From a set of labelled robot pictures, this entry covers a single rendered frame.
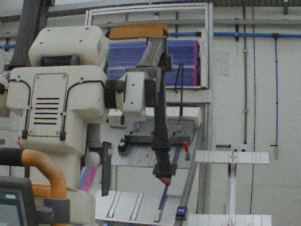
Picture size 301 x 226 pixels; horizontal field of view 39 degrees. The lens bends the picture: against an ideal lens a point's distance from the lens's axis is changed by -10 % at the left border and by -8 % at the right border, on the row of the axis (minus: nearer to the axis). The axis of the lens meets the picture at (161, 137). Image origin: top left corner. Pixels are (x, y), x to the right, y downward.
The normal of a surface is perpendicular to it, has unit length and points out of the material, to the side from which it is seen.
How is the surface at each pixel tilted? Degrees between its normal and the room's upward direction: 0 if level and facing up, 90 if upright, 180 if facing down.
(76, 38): 48
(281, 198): 90
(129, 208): 43
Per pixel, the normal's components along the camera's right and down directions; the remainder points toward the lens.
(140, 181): -0.26, -0.07
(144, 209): -0.14, -0.77
